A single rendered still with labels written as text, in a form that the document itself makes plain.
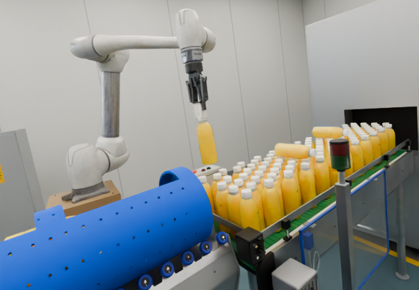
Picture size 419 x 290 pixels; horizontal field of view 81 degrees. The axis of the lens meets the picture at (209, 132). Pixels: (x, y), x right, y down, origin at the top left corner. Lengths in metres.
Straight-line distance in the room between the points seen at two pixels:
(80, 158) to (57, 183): 2.31
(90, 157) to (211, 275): 0.84
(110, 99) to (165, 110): 2.39
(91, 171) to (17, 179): 1.08
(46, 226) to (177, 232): 0.34
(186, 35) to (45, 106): 2.80
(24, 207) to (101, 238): 1.77
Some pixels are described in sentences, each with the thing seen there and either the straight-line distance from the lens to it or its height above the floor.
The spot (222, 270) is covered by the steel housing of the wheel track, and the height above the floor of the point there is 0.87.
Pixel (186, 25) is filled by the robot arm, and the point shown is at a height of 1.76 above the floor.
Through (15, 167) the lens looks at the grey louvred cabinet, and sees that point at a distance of 2.41.
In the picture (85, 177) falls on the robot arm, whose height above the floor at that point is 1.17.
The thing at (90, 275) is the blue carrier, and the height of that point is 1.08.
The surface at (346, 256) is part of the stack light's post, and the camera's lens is 1.14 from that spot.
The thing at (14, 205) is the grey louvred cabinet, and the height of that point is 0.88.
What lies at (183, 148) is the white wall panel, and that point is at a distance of 3.97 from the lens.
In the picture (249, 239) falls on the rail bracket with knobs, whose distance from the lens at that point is 0.88.
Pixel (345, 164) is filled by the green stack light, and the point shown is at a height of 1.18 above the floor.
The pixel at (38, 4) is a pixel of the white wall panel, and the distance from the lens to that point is 3.88.
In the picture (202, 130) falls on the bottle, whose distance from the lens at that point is 1.04.
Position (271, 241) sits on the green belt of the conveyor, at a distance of 1.06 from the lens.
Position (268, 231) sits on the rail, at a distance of 0.98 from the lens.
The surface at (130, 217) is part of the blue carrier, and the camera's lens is 0.76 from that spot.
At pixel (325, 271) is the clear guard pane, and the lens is 1.25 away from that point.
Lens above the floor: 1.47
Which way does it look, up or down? 8 degrees down
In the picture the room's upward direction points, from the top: 8 degrees counter-clockwise
